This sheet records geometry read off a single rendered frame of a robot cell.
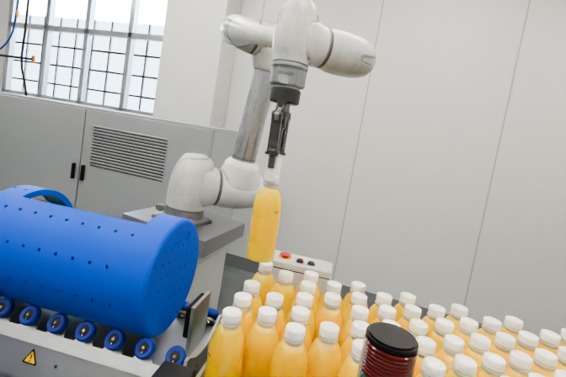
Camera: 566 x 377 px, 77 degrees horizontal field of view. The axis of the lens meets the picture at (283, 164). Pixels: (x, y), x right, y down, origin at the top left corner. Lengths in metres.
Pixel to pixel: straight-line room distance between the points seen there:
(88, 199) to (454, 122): 3.04
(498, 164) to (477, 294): 1.14
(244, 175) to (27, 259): 0.79
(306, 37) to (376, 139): 2.59
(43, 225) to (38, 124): 2.48
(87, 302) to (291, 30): 0.76
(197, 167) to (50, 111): 2.09
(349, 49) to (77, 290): 0.83
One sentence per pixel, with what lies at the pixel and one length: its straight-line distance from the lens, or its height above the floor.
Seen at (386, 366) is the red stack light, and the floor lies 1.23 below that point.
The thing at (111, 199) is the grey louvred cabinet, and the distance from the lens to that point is 2.94.
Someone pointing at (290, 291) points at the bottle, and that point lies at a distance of 1.00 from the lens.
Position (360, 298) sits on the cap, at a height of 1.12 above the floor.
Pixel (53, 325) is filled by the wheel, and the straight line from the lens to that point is 1.05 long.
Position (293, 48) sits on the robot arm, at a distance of 0.88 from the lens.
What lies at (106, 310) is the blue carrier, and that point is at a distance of 0.92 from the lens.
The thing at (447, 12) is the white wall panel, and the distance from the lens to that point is 3.64.
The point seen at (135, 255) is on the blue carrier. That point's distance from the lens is 0.86.
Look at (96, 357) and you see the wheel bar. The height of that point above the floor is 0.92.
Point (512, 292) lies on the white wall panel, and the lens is 3.74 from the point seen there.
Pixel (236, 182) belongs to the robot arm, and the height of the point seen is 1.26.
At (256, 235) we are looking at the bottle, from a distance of 0.91.
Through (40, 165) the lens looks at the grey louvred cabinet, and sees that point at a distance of 3.43.
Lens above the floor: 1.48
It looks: 5 degrees down
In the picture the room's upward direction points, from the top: 9 degrees clockwise
